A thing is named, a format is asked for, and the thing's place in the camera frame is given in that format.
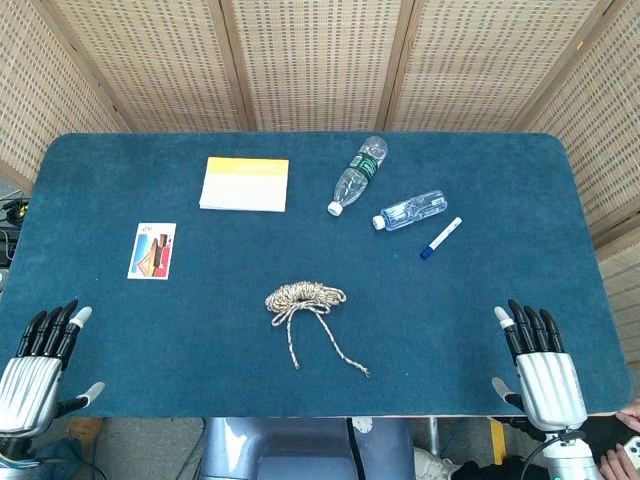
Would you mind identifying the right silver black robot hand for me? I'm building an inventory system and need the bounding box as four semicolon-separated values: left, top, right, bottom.
491;298;589;434

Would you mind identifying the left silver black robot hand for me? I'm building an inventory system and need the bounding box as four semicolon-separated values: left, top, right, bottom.
0;299;106;441

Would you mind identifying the beige speckled rope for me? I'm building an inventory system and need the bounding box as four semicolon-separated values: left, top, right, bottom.
264;280;371;377

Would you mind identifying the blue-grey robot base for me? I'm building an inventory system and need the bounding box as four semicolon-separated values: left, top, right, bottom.
199;417;416;480

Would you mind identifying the bystander bare hand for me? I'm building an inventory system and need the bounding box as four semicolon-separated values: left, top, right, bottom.
599;442;640;480

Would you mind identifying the white sneaker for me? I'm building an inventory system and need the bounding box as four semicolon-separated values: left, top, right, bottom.
413;446;464;480

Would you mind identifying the black and yellow stand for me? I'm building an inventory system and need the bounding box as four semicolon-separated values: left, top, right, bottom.
0;197;29;226

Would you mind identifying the colourful picture postcard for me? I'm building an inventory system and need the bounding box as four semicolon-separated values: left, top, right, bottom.
126;222;177;280

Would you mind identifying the blue felt table mat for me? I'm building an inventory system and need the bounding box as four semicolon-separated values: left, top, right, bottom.
0;131;634;419

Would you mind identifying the white marker with blue cap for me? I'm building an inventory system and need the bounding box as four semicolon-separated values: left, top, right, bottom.
419;216;463;260

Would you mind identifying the clear bottle with blue label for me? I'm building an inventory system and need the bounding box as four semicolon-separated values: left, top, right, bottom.
371;189;447;232

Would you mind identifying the woven bamboo screen panel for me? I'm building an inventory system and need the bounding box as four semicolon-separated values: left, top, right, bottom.
44;0;251;134
524;0;640;351
0;0;126;181
384;0;621;134
219;0;416;134

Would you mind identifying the clear bottle with green label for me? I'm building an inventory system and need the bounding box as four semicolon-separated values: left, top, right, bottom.
327;135;389;217

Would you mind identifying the yellow and white notebook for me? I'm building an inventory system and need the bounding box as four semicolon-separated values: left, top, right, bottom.
198;156;290;213

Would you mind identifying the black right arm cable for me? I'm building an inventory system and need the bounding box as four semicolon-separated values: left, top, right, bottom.
518;438;551;480

